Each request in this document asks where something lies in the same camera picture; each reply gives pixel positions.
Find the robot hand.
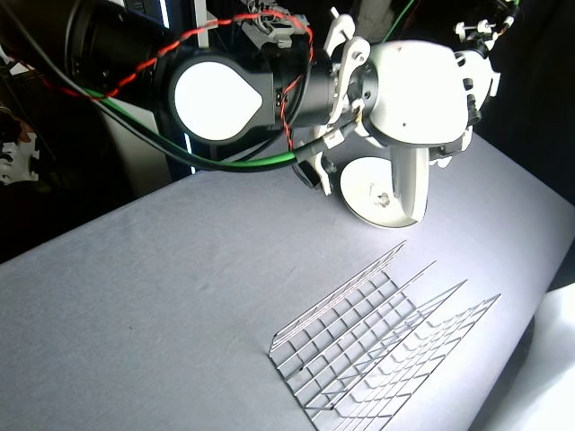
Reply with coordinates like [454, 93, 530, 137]
[364, 39, 502, 168]

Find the white plate with black rim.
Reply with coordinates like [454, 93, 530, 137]
[389, 142, 429, 224]
[340, 156, 421, 229]

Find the spare white robot hand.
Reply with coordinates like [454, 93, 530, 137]
[237, 0, 311, 48]

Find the person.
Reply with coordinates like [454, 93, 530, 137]
[354, 0, 397, 32]

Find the grey tablecloth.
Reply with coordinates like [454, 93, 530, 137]
[0, 132, 575, 431]

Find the white jagged plastic part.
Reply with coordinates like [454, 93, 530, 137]
[0, 138, 41, 186]

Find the thin green cable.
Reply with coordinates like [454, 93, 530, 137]
[384, 0, 417, 44]
[493, 0, 525, 40]

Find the thick green cable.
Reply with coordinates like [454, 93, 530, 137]
[83, 87, 300, 174]

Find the wire dish rack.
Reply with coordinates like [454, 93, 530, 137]
[268, 240, 502, 431]

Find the red and black twisted cable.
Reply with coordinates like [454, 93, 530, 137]
[8, 12, 315, 152]

